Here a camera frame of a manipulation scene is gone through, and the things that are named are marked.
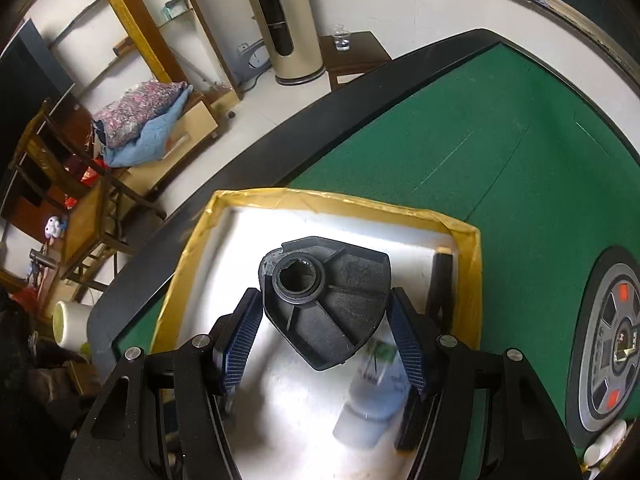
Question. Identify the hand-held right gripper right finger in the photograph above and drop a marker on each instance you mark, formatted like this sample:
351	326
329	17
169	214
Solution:
407	347

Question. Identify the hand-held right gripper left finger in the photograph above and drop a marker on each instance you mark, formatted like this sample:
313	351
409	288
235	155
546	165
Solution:
240	342

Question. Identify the black fan-shaped plastic part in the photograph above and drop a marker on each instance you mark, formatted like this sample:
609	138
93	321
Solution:
345	310

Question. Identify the white box with yellow tape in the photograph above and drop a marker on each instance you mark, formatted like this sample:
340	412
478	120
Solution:
310	230

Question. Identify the white green label bottle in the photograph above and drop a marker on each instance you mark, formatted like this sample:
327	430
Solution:
370	405

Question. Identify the black rectangular bar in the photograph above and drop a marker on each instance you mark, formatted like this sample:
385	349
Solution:
441	280

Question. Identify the white roll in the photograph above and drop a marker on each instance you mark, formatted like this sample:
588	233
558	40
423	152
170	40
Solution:
72	322

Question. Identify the round grey table control panel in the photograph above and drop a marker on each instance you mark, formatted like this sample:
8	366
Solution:
600	360

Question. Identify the wooden chair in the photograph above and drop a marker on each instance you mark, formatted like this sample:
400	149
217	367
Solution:
85	210

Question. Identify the small white plush toy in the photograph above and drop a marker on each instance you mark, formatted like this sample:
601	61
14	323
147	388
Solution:
54	227

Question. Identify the white plastic bottle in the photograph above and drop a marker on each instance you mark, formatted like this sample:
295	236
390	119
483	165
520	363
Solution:
605	447

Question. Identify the low wooden wheeled cabinet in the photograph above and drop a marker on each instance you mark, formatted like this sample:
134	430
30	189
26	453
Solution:
200	116

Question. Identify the folded floral quilt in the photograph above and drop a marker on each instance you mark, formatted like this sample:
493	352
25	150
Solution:
135	110

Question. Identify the small brown side table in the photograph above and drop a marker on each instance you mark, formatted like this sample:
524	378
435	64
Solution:
360	62

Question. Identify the beige tower air conditioner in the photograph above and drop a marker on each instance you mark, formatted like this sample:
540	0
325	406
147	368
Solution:
295	35

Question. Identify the clear glass cup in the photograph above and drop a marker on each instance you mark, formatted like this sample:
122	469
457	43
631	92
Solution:
341	40

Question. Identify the black television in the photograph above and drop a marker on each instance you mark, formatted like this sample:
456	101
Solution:
30	75

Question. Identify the small green box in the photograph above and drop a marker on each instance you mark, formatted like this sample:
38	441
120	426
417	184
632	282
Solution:
175	6

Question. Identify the wooden shelf unit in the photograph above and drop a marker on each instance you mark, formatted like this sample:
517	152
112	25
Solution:
122	15

